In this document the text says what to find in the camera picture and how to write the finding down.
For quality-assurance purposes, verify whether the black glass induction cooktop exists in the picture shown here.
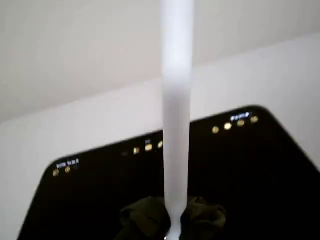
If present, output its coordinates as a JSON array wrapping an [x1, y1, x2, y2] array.
[[16, 104, 320, 240]]

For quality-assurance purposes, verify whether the black cloth-covered gripper finger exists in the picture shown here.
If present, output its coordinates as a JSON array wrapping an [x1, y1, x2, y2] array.
[[116, 195, 174, 240], [179, 196, 228, 240]]

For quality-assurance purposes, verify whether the white stylus pen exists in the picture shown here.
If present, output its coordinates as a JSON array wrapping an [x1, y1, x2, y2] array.
[[159, 0, 196, 240]]

